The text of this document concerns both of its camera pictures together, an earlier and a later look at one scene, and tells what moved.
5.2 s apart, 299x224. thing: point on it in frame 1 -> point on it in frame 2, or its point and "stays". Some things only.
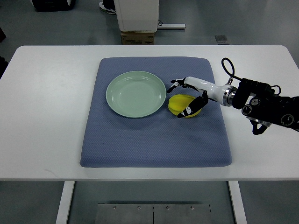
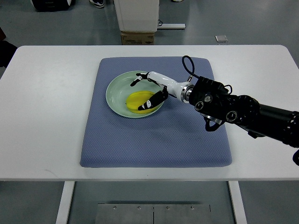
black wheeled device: (53, 5) stays
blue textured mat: (161, 139) stays
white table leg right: (238, 202) stays
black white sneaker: (108, 6) -> (98, 4)
